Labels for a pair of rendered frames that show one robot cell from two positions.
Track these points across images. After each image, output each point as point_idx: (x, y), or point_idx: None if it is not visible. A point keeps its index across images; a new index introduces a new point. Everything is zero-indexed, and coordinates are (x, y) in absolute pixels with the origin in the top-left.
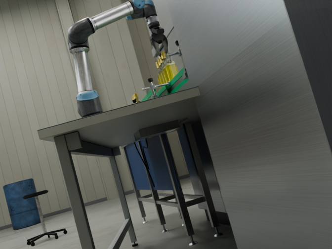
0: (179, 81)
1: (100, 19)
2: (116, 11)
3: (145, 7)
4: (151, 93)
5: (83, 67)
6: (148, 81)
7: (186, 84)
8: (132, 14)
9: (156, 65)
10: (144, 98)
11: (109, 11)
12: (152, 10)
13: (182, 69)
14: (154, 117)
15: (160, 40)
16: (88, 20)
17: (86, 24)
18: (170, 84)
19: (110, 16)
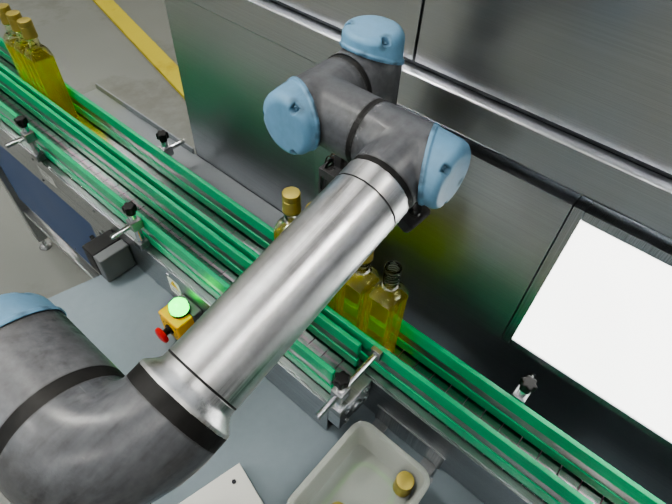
0: (451, 416)
1: (264, 373)
2: (345, 278)
3: (380, 88)
4: (298, 353)
5: None
6: (334, 385)
7: (520, 500)
8: (326, 149)
9: (286, 208)
10: (222, 286)
11: (313, 299)
12: (396, 94)
13: (514, 452)
14: None
15: None
16: (207, 442)
17: (195, 469)
18: (381, 358)
19: (310, 323)
